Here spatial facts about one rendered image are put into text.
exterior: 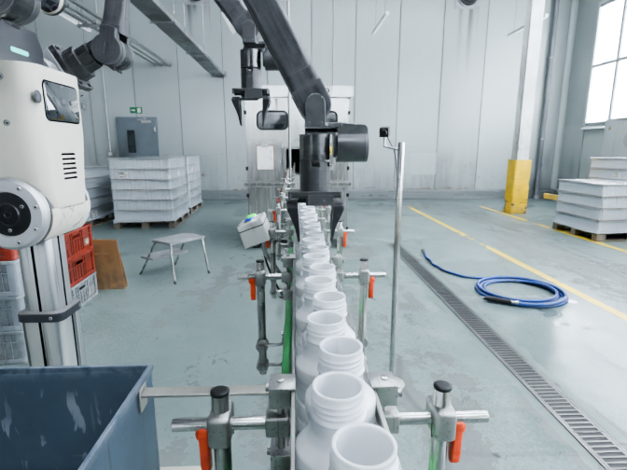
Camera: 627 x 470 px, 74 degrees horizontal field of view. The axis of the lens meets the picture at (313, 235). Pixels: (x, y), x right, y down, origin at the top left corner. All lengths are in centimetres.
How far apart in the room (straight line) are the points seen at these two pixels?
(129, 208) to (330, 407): 735
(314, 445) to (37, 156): 89
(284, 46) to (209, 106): 1048
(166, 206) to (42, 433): 658
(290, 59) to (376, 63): 1062
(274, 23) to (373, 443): 67
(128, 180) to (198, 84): 452
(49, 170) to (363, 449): 93
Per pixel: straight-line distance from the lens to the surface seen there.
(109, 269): 436
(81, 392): 89
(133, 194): 754
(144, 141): 1159
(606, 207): 726
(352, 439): 27
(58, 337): 121
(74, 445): 96
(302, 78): 77
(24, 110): 106
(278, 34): 79
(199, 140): 1126
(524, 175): 957
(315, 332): 40
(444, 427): 43
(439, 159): 1165
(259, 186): 554
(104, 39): 132
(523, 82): 984
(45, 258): 117
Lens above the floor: 132
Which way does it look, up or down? 12 degrees down
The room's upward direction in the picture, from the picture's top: straight up
